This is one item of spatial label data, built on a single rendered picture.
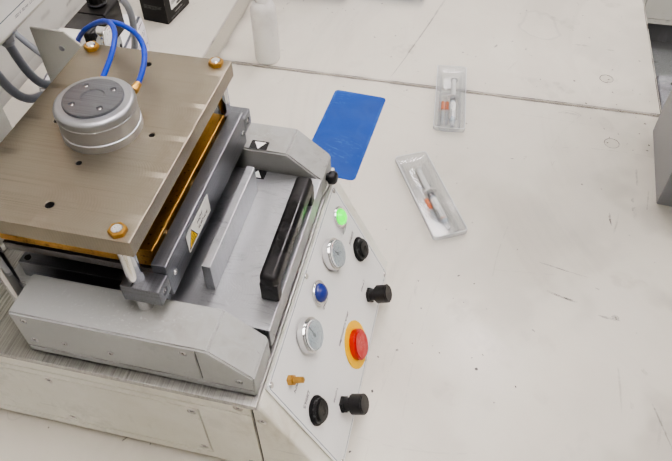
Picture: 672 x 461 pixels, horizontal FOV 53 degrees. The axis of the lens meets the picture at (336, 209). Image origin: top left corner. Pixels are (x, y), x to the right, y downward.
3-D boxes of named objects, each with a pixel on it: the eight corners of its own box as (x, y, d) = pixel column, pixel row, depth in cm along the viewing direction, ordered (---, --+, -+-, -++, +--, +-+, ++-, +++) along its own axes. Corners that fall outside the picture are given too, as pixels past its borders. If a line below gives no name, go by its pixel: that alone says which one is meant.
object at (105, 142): (-73, 261, 68) (-141, 168, 58) (74, 78, 88) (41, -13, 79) (152, 304, 64) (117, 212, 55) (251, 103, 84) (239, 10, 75)
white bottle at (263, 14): (283, 63, 136) (277, -3, 125) (258, 67, 135) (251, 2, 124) (276, 49, 139) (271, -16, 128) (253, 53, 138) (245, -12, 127)
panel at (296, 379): (341, 470, 80) (264, 389, 68) (385, 272, 99) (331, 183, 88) (356, 471, 79) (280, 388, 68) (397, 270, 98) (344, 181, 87)
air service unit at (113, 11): (74, 118, 90) (36, 20, 79) (121, 56, 100) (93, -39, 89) (110, 123, 89) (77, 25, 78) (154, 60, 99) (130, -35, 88)
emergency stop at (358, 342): (354, 366, 87) (341, 349, 85) (360, 340, 90) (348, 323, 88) (365, 366, 87) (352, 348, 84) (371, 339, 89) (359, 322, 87)
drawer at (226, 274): (19, 300, 75) (-9, 256, 69) (106, 166, 90) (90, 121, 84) (272, 350, 71) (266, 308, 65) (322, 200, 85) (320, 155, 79)
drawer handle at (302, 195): (261, 299, 70) (257, 276, 67) (298, 197, 80) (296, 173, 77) (279, 302, 70) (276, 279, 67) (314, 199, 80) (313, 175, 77)
